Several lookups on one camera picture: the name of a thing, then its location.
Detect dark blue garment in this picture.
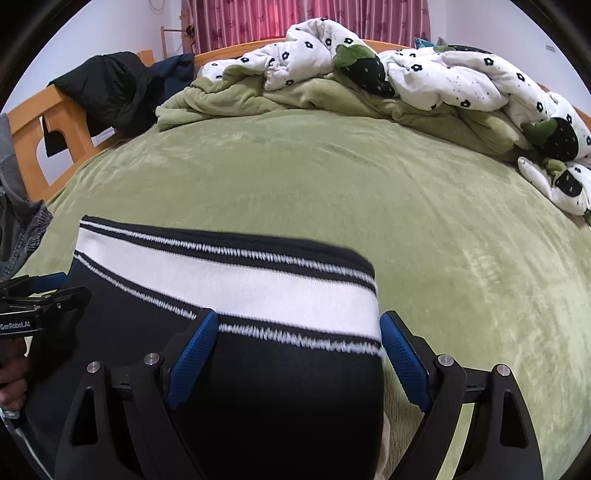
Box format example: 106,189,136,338
148,53,197,112

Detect wooden bed frame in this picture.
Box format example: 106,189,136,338
7,39,591,204

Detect green fleece bed sheet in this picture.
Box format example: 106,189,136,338
18,106,591,480

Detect grey garment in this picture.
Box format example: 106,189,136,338
0,113,54,280

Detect pink patterned curtains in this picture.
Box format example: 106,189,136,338
180,0,432,56

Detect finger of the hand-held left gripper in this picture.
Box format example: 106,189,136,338
0,286,92,320
0,272,70,295

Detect person's left hand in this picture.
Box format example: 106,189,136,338
0,353,31,411

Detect white floral quilt green lining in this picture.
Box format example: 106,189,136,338
157,18,591,217

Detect black jacket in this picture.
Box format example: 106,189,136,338
48,52,160,138

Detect wooden coat rack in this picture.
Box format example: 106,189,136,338
160,23,195,58

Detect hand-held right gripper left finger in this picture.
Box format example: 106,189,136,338
54,308,220,480

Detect black pants with white stripe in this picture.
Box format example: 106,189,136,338
14,215,386,480

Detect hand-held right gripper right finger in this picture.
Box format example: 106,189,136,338
379,310,546,480

